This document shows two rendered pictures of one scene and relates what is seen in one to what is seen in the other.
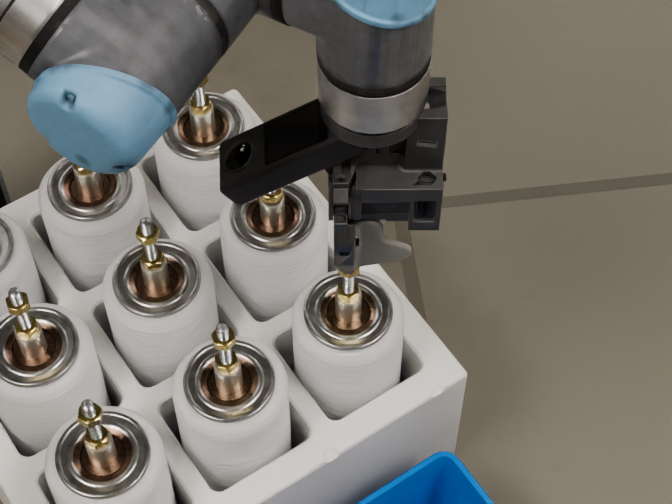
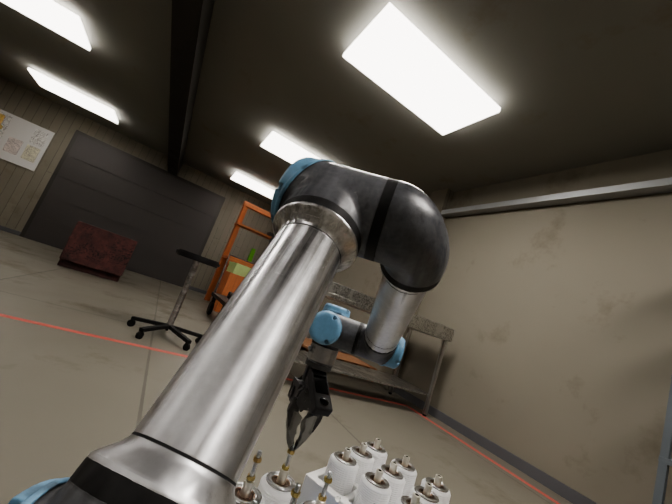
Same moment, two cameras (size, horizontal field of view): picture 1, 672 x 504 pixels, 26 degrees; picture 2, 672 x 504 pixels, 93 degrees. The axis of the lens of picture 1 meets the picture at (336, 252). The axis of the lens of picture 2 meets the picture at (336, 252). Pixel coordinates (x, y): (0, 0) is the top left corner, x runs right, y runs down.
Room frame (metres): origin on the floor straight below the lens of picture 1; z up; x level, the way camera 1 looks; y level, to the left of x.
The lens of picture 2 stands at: (0.96, 0.79, 0.68)
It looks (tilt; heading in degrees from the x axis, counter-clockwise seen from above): 10 degrees up; 251
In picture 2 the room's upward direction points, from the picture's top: 20 degrees clockwise
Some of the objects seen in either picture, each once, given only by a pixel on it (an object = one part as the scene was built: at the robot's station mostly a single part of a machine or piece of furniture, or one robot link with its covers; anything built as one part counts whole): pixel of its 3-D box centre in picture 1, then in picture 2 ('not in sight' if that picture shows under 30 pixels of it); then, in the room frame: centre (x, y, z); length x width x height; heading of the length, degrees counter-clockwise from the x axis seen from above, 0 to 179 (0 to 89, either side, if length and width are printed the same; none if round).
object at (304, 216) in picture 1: (272, 215); (244, 494); (0.72, 0.06, 0.25); 0.08 x 0.08 x 0.01
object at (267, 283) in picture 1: (276, 270); not in sight; (0.72, 0.06, 0.16); 0.10 x 0.10 x 0.18
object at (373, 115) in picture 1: (373, 72); (321, 354); (0.62, -0.02, 0.56); 0.08 x 0.08 x 0.05
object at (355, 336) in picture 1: (348, 311); (280, 481); (0.62, -0.01, 0.25); 0.08 x 0.08 x 0.01
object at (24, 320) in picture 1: (22, 316); not in sight; (0.59, 0.25, 0.30); 0.01 x 0.01 x 0.08
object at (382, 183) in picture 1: (381, 148); (310, 384); (0.62, -0.03, 0.48); 0.09 x 0.08 x 0.12; 90
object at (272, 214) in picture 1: (272, 207); (246, 488); (0.72, 0.06, 0.26); 0.02 x 0.02 x 0.03
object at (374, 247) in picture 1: (372, 250); (303, 427); (0.60, -0.03, 0.38); 0.06 x 0.03 x 0.09; 90
